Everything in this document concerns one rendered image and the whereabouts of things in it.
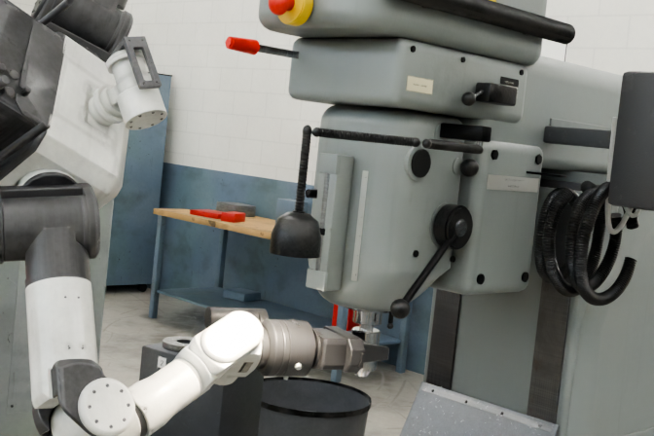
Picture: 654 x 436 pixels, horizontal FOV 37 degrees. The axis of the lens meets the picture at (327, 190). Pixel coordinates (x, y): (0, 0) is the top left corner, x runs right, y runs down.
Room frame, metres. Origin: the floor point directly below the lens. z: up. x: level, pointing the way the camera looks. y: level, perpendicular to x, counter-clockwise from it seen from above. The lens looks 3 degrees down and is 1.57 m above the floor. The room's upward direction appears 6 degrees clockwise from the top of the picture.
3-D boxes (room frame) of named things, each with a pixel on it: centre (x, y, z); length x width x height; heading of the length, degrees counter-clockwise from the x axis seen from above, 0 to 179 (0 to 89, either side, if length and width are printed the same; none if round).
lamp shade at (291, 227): (1.38, 0.04, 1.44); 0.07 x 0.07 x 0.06
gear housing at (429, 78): (1.61, -0.12, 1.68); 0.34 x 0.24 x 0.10; 135
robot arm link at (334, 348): (1.54, -0.01, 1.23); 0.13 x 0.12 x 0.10; 26
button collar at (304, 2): (1.42, 0.07, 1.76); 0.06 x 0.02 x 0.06; 45
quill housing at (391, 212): (1.58, -0.09, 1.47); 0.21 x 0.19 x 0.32; 45
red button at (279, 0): (1.40, 0.09, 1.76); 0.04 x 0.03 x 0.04; 45
